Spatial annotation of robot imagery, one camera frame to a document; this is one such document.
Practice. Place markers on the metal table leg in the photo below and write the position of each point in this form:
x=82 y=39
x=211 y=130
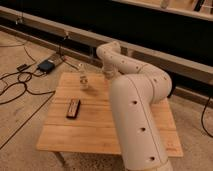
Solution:
x=60 y=158

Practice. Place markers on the small black adapter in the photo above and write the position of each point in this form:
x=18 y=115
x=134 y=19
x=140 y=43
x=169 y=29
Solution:
x=22 y=67

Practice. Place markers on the wooden table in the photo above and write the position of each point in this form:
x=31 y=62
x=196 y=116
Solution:
x=92 y=131

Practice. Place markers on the dark rectangular remote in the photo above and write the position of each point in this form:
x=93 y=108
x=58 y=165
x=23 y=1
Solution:
x=73 y=108

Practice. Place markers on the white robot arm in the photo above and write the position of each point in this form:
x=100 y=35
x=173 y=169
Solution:
x=135 y=87

